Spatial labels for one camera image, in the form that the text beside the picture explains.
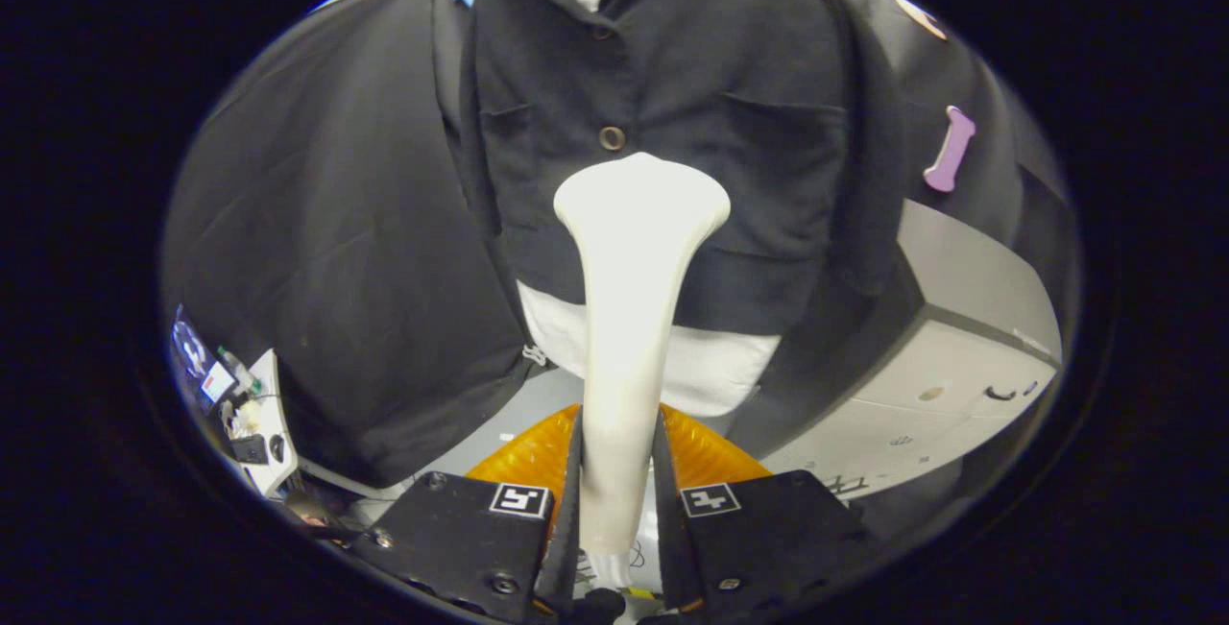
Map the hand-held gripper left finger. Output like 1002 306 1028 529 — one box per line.
348 402 585 625

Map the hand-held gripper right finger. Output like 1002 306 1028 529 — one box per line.
656 402 875 621

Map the white shirt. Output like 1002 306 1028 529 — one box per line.
517 0 783 418

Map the black suit jacket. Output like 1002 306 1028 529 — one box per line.
461 0 908 336

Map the white desk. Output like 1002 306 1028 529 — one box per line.
221 349 301 498

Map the grey cabinet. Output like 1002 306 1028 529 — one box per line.
763 200 1065 501

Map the black backdrop cloth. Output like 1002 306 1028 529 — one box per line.
161 0 1072 490

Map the computer monitor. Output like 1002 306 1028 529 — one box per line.
171 306 239 415

